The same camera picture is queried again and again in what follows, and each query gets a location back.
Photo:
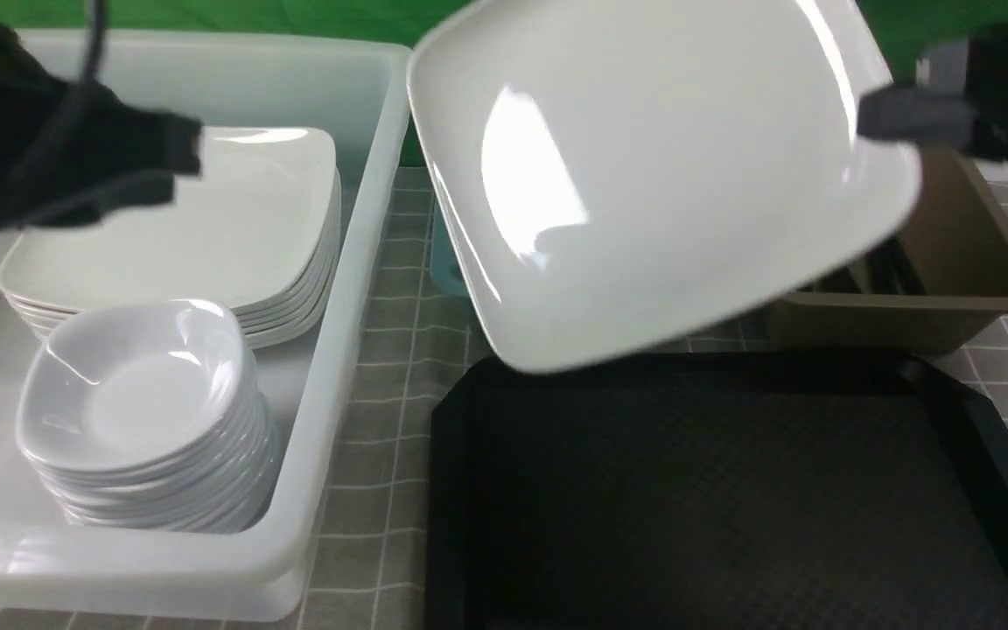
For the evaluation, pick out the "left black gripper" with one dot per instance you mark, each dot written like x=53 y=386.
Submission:
x=72 y=152

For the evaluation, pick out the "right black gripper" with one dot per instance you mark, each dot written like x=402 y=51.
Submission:
x=960 y=100

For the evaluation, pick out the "large white rice plate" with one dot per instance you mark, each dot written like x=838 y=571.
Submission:
x=613 y=174

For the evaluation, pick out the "brown plastic bin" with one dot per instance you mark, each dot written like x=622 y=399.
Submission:
x=956 y=242

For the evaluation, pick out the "pile of black chopsticks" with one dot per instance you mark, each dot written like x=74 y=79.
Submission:
x=886 y=270

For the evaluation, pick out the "stack of white square plates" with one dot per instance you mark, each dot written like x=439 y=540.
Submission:
x=258 y=232

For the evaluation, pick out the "stack of white small bowls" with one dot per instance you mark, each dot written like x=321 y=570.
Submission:
x=148 y=416

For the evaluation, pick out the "large white plastic bin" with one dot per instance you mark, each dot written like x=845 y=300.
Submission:
x=354 y=90

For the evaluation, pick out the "teal plastic bin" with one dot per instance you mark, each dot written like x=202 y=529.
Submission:
x=444 y=267

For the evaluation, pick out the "black serving tray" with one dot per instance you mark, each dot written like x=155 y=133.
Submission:
x=779 y=490

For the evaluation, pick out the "grey checkered tablecloth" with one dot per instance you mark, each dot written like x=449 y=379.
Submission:
x=364 y=568

